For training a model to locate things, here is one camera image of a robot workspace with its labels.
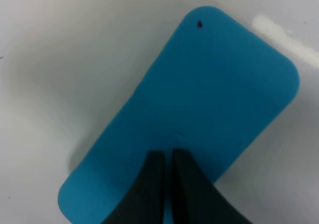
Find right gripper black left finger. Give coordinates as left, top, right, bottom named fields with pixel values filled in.
left=103, top=151, right=165, bottom=224

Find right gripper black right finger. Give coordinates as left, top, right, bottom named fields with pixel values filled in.
left=171, top=149, right=249, bottom=224

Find blue whiteboard eraser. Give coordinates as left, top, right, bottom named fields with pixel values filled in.
left=58, top=6, right=299, bottom=224

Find white whiteboard with aluminium frame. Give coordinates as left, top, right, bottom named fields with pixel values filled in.
left=0, top=0, right=319, bottom=224

